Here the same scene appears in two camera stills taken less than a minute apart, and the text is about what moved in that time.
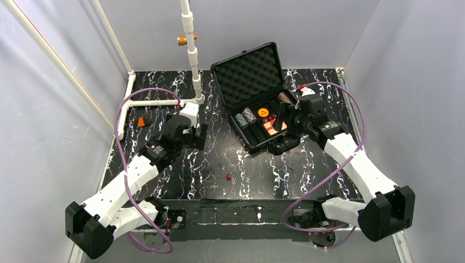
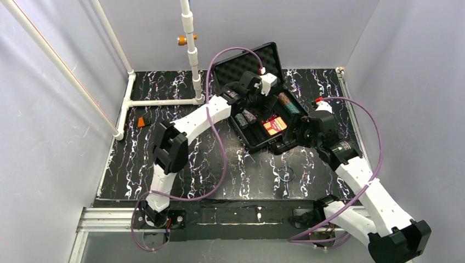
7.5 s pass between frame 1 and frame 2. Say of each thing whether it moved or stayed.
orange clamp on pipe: stayed
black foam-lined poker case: stayed
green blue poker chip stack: stayed
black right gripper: moved
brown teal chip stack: stayed
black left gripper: moved
